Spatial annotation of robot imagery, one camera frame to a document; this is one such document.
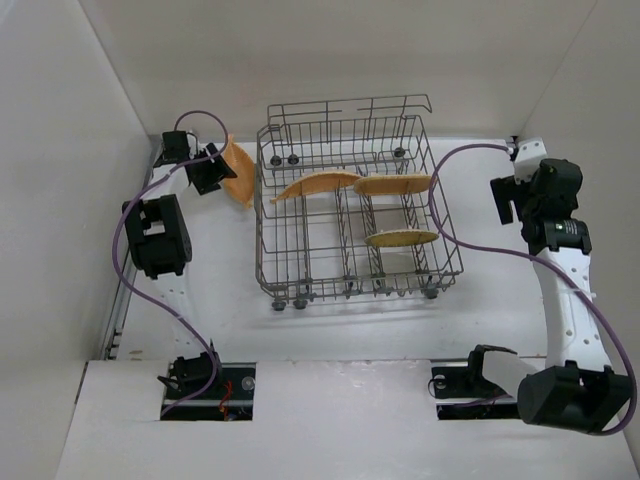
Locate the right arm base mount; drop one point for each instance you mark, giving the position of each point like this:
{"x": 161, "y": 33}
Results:
{"x": 461, "y": 395}

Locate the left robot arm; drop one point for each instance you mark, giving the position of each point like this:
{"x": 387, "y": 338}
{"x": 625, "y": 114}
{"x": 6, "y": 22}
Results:
{"x": 161, "y": 247}

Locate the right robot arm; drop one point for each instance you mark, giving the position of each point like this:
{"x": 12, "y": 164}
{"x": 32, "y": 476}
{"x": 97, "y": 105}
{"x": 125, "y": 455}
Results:
{"x": 577, "y": 389}

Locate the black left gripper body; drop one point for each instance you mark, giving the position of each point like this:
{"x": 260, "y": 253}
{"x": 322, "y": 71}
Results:
{"x": 210, "y": 167}

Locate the grey wire dish rack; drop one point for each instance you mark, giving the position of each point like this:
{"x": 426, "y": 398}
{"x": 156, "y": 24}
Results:
{"x": 314, "y": 247}

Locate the round woven plate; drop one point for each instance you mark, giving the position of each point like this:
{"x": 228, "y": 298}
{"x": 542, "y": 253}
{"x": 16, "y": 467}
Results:
{"x": 400, "y": 238}
{"x": 392, "y": 184}

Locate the fish-shaped woven plate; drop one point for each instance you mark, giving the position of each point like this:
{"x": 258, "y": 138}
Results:
{"x": 319, "y": 182}
{"x": 240, "y": 188}

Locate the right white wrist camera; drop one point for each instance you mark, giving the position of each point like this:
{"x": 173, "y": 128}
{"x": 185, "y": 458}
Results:
{"x": 526, "y": 159}

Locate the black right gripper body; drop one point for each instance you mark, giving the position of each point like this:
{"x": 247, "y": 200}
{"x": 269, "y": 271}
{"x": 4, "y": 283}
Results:
{"x": 503, "y": 200}

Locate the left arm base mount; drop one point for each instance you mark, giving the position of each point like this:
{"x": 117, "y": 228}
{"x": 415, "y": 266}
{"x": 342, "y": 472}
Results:
{"x": 229, "y": 398}

